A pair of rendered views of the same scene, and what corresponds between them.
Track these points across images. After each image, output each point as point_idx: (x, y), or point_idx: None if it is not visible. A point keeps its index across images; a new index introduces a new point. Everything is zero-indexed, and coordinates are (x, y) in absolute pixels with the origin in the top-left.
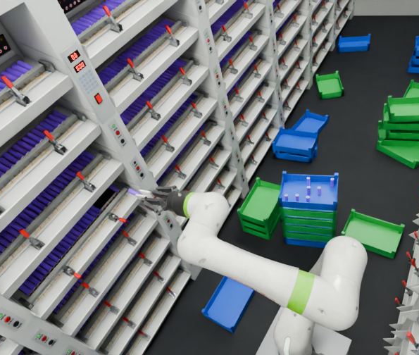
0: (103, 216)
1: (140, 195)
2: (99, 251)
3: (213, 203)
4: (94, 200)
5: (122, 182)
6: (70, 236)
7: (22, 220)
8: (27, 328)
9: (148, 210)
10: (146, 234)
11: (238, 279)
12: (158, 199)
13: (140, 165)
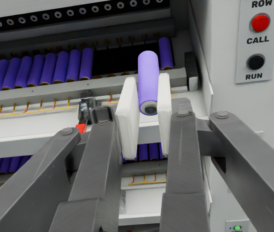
0: (72, 90)
1: (126, 90)
2: (7, 155)
3: None
4: (24, 0)
5: (192, 54)
6: None
7: None
8: None
9: (206, 176)
10: (158, 218)
11: None
12: (71, 214)
13: None
